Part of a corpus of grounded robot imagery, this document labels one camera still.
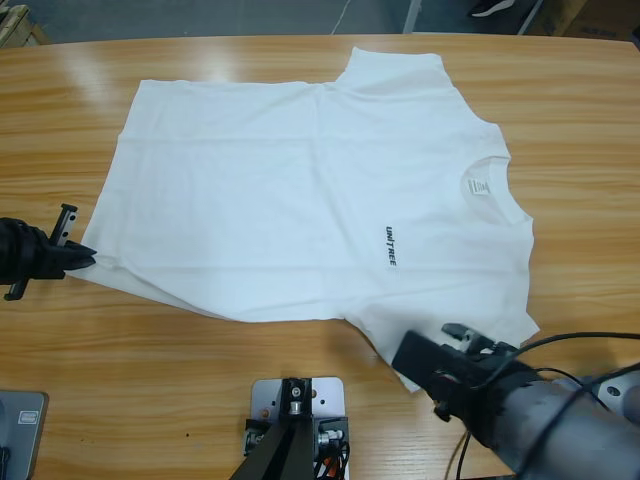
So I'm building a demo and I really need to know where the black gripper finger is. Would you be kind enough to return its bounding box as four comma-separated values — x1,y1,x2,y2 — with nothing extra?
63,254,97,276
63,240,99,261

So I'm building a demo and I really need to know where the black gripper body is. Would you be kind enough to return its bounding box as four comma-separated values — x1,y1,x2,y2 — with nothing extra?
0,203,80,302
432,323,540,444

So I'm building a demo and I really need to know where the white Unitree t-shirt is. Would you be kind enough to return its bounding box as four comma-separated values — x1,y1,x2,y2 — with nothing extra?
66,46,542,396

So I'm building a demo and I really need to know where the wooden pallet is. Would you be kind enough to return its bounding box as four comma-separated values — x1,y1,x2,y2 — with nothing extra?
0,0,50,49

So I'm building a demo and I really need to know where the brown cardboard box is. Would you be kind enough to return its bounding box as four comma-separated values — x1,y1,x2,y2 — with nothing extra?
519,0,591,37

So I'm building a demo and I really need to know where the black shoe white sole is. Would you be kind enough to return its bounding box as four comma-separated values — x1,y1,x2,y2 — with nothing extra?
468,0,521,18

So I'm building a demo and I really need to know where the white pole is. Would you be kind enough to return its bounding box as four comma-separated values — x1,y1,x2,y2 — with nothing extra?
401,0,426,34

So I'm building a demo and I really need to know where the dark printed box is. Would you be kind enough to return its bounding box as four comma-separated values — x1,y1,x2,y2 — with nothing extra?
564,0,640,42

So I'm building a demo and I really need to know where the long black cable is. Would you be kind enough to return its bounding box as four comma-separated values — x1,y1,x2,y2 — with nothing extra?
451,432,474,480

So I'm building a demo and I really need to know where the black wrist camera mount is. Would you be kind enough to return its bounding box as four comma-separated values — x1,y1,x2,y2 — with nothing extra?
392,329,481,399

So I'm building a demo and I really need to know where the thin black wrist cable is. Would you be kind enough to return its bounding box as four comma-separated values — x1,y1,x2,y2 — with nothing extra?
514,332,640,356

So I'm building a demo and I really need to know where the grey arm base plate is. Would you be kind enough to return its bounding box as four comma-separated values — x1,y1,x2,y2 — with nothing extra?
0,389,50,479
552,367,640,416

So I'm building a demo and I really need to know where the white mount block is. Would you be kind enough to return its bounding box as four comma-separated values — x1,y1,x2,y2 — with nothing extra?
249,377,350,451

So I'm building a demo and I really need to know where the black orange cable bundle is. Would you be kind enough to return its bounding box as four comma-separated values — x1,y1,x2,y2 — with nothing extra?
312,442,352,480

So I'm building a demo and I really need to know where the dark camera post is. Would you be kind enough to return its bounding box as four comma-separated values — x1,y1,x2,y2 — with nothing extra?
234,377,321,480

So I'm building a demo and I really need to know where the thin white floor cable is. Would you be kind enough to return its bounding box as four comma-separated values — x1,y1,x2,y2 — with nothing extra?
331,0,353,36

